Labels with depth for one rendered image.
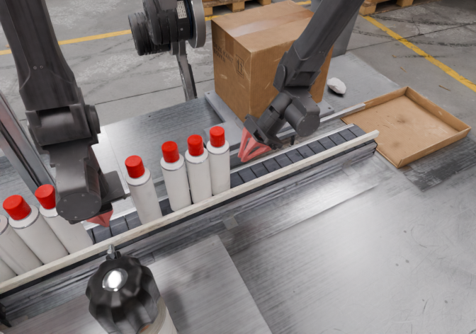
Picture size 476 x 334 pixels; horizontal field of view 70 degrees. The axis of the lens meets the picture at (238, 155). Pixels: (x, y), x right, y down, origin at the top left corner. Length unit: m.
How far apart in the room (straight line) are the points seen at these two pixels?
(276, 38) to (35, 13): 0.68
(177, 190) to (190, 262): 0.16
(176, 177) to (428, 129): 0.86
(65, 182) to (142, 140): 0.65
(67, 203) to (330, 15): 0.51
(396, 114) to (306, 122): 0.61
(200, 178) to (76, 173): 0.34
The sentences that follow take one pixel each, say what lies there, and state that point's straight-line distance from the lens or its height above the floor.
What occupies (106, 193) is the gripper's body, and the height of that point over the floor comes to 1.11.
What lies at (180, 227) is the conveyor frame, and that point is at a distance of 0.83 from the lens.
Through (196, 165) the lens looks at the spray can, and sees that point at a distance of 0.73.
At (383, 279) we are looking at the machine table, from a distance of 0.87.
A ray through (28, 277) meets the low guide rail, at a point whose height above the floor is 0.91.
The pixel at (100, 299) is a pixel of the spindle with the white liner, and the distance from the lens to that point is 0.45.
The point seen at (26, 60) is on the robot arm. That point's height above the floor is 1.36.
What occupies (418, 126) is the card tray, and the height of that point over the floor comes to 0.83.
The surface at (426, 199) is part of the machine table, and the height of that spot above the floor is 0.83.
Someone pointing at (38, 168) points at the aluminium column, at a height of 1.03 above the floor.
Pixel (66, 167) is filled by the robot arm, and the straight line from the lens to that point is 0.51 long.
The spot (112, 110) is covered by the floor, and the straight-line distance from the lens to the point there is 2.71.
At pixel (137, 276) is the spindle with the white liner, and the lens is 0.45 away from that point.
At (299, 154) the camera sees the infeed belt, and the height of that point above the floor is 0.88.
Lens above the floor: 1.57
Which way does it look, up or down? 46 degrees down
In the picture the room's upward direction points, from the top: straight up
